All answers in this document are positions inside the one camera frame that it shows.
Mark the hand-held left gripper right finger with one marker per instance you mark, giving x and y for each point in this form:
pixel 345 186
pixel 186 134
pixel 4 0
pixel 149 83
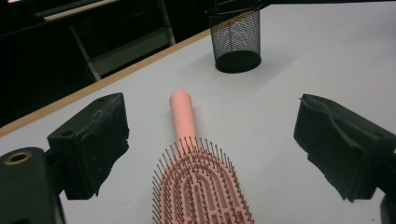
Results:
pixel 342 146

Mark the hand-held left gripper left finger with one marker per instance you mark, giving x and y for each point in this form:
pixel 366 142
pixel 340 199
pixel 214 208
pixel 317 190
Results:
pixel 88 146

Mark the pink hairbrush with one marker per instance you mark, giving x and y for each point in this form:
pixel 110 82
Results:
pixel 193 186

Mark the black mesh pen holder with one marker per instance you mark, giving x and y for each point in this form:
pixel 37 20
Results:
pixel 238 40

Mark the white metal desk frame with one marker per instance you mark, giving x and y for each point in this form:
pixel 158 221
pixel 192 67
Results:
pixel 134 46

